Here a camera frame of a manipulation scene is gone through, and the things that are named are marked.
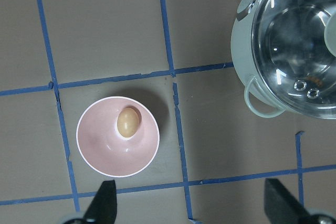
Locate pink bowl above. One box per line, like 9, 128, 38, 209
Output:
76, 97, 160, 177

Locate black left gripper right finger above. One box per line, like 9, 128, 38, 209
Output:
265, 178, 311, 224

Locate brown egg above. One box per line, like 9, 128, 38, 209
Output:
117, 108, 140, 138

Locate pale green pot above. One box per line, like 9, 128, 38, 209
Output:
230, 0, 300, 118

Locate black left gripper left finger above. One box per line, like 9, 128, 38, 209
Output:
83, 180, 117, 224

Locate glass pot lid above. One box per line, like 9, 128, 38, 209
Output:
251, 0, 335, 119

